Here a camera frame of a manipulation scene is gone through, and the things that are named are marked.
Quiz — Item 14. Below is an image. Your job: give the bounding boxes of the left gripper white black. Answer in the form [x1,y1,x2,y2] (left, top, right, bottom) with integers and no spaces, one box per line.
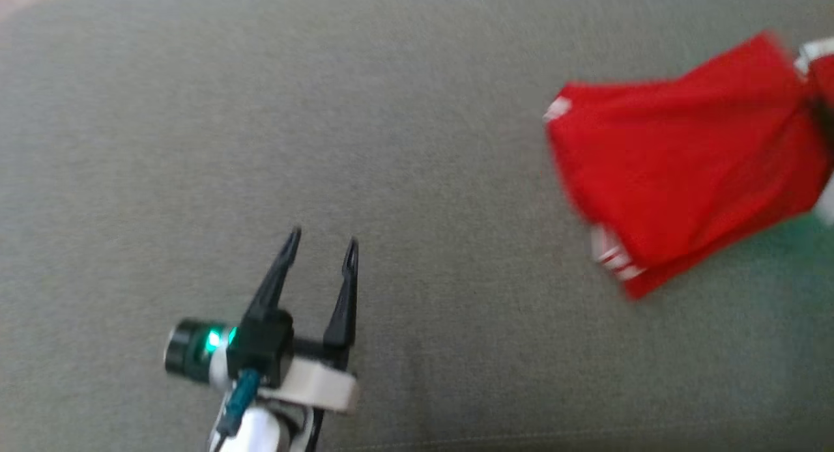
[164,227,361,414]

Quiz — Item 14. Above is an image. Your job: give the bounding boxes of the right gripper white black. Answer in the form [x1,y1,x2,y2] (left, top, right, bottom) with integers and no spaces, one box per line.
[813,99,834,226]

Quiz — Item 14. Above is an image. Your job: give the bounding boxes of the red shirt with white collar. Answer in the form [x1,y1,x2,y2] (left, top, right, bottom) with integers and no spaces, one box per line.
[543,32,834,302]

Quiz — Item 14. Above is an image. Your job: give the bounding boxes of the grey sofa seat cushion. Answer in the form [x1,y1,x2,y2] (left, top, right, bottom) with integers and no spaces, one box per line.
[0,0,834,452]

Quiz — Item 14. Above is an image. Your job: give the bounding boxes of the left black cable teal connector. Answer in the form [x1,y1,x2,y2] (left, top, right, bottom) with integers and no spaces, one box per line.
[214,369,263,452]

